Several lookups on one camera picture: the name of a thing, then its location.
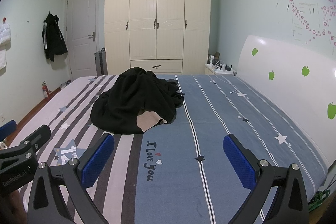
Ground white nightstand with clutter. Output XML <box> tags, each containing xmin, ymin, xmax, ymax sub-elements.
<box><xmin>205</xmin><ymin>52</ymin><xmax>237</xmax><ymax>76</ymax></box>

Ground black clothes pile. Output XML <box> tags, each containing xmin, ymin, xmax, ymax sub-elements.
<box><xmin>108</xmin><ymin>67</ymin><xmax>184</xmax><ymax>111</ymax></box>

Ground black jacket hanging on wall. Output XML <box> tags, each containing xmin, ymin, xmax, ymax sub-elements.
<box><xmin>42</xmin><ymin>12</ymin><xmax>68</xmax><ymax>62</ymax></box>

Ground white towel on wall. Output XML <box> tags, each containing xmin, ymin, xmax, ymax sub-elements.
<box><xmin>0</xmin><ymin>18</ymin><xmax>11</xmax><ymax>70</ymax></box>

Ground green object beside bed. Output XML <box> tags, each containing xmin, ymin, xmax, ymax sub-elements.
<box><xmin>308</xmin><ymin>189</ymin><xmax>330</xmax><ymax>212</ymax></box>

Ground white headboard green apples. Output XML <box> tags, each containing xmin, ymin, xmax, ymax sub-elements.
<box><xmin>238</xmin><ymin>35</ymin><xmax>336</xmax><ymax>166</ymax></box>

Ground red fire extinguisher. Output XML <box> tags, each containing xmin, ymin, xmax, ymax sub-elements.
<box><xmin>42</xmin><ymin>81</ymin><xmax>51</xmax><ymax>100</ymax></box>

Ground black garment with beige lining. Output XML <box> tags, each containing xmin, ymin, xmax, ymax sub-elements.
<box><xmin>91</xmin><ymin>89</ymin><xmax>177</xmax><ymax>135</ymax></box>

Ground white charging cable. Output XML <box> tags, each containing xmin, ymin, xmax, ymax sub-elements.
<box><xmin>209</xmin><ymin>75</ymin><xmax>240</xmax><ymax>94</ymax></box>

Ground white room door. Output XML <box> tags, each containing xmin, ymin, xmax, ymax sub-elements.
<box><xmin>66</xmin><ymin>0</ymin><xmax>97</xmax><ymax>80</ymax></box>

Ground cream four-door wardrobe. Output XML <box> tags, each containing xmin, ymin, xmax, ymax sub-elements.
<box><xmin>104</xmin><ymin>0</ymin><xmax>211</xmax><ymax>75</ymax></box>

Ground striped star bed sheet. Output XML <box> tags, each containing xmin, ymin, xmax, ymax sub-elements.
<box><xmin>8</xmin><ymin>74</ymin><xmax>329</xmax><ymax>224</ymax></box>

